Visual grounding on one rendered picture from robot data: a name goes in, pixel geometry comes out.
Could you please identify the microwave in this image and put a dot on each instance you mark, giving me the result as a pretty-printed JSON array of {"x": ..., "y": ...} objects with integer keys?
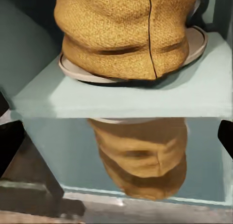
[{"x": 36, "y": 76}]

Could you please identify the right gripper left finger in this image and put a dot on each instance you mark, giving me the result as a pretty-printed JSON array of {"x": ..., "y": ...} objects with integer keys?
[{"x": 12, "y": 135}]

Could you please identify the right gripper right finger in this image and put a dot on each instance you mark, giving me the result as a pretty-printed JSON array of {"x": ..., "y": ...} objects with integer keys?
[{"x": 225, "y": 135}]

